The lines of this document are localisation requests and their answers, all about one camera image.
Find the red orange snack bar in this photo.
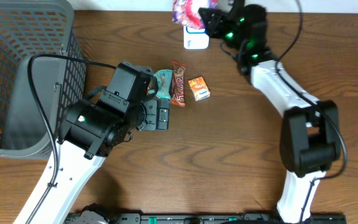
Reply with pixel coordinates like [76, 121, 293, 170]
[170, 60, 186, 107]

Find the grey plastic basket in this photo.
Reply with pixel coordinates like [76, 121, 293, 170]
[0, 0, 86, 159]

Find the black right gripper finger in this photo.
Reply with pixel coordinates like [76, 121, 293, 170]
[198, 7, 223, 39]
[228, 0, 246, 16]

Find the teal snack wrapper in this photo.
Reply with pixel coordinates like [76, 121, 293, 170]
[154, 69, 173, 100]

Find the small orange snack box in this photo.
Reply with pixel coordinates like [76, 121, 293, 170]
[188, 77, 211, 101]

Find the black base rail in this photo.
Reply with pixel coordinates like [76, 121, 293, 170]
[63, 211, 347, 224]

